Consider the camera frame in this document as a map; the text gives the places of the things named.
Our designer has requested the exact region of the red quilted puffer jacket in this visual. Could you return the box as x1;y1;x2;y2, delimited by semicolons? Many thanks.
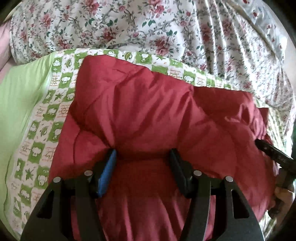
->
49;55;276;240

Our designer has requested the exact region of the person's right hand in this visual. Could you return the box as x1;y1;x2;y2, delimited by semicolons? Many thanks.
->
268;169;296;220

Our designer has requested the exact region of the green white checkered quilt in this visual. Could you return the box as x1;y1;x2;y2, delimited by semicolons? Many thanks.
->
0;48;295;241

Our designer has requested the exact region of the blue floral pillow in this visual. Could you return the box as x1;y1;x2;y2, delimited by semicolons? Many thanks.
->
228;0;287;62

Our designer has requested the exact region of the floral rose bedsheet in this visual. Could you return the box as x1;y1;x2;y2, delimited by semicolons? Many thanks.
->
9;0;296;117

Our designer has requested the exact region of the pink blanket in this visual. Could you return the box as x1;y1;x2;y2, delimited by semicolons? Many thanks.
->
0;20;11;70

